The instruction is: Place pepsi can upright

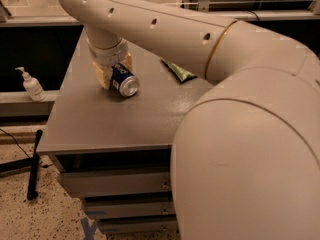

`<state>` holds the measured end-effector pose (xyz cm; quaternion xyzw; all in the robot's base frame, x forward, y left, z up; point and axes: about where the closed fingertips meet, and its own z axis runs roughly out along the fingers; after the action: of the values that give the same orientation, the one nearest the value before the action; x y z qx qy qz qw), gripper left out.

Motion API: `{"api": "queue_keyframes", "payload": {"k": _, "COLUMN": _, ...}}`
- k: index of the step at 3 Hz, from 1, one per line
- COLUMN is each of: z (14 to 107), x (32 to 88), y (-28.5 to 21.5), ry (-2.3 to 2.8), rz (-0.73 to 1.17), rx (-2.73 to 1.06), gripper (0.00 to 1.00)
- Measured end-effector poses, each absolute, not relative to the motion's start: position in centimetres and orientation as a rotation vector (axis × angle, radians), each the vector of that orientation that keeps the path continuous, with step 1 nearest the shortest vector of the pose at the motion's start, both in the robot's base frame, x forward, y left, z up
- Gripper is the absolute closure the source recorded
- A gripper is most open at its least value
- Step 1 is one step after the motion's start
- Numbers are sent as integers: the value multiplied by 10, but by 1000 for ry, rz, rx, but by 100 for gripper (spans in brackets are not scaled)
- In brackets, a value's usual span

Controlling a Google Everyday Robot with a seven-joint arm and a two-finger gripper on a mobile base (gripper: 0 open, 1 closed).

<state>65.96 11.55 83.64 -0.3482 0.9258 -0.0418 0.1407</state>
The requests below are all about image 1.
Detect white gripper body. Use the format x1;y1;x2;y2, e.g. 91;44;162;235
87;39;128;66

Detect green chip bag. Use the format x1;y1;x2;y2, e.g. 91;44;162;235
162;59;196;83

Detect white pump bottle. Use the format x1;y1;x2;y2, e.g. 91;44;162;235
16;67;46;102

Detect black cable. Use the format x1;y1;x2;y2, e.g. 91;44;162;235
0;127;33;160

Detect grey drawer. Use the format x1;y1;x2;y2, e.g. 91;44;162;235
82;196;175;219
98;216;177;234
58;167;171;198

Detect blue tape cross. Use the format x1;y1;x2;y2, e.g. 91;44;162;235
80;217;98;240

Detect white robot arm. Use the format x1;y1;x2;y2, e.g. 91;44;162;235
59;0;320;240

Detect black stand leg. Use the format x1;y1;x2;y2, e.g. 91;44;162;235
27;130;43;201

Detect blue pepsi can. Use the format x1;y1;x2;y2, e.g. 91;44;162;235
111;64;139;97

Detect grey drawer cabinet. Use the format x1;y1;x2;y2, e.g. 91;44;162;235
36;27;214;236

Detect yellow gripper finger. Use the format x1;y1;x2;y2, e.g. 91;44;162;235
92;62;113;90
122;53;133;71

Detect top grey drawer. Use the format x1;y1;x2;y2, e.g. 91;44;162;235
58;167;171;198

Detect middle grey drawer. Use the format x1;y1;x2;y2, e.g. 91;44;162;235
82;196;175;219

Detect bottom grey drawer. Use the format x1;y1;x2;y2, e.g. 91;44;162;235
98;216;177;234

